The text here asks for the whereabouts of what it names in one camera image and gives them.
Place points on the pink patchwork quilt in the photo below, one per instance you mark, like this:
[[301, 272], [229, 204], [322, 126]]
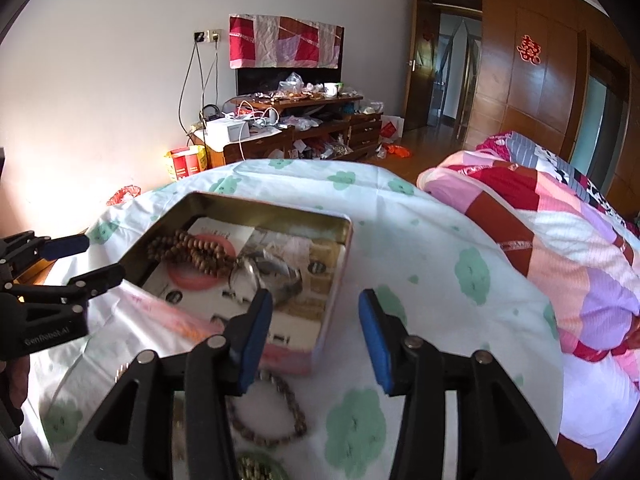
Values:
[[559, 232]]

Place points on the wall power socket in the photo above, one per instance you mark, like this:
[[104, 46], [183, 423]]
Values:
[[209, 35]]

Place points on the white box on cabinet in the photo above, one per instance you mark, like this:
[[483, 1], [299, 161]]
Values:
[[223, 131]]

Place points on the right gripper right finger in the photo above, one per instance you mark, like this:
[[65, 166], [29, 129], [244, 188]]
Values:
[[499, 434]]

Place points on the person's left hand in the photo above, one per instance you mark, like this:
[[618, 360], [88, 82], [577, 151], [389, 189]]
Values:
[[14, 388]]

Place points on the white green cloud tablecloth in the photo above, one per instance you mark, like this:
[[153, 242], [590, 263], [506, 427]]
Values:
[[429, 265]]

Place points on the wooden wardrobe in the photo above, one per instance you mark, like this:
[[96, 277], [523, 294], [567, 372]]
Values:
[[533, 71]]

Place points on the red patchwork cloth cover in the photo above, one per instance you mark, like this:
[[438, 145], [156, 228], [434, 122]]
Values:
[[270, 41]]

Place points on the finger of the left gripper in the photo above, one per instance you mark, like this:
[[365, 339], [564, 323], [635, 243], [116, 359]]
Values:
[[95, 283], [56, 248]]

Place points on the wooden door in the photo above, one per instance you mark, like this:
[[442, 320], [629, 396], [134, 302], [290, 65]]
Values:
[[422, 63]]

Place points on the red yellow carton box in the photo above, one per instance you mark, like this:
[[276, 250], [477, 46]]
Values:
[[185, 162]]

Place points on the paper leaflet in tin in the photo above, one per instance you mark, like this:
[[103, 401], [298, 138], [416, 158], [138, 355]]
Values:
[[295, 325]]

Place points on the silver wrist watch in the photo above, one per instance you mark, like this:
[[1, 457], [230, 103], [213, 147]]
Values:
[[263, 270]]

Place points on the pink Genji tin box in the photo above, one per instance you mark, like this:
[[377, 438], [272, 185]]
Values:
[[299, 221]]

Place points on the black television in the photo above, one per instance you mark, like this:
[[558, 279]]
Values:
[[253, 80]]

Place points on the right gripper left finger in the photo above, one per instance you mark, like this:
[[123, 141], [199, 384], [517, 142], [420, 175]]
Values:
[[129, 435]]

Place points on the pink bangle in tin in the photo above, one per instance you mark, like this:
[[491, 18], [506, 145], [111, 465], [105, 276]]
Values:
[[203, 255]]

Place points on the green jade bangle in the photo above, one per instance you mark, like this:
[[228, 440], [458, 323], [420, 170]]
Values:
[[259, 466]]

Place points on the red double happiness sticker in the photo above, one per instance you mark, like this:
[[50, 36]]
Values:
[[529, 50]]

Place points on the wooden TV cabinet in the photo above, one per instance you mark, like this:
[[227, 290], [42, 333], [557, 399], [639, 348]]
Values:
[[317, 129]]

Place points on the white mug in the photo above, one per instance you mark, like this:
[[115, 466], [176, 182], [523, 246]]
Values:
[[332, 89]]

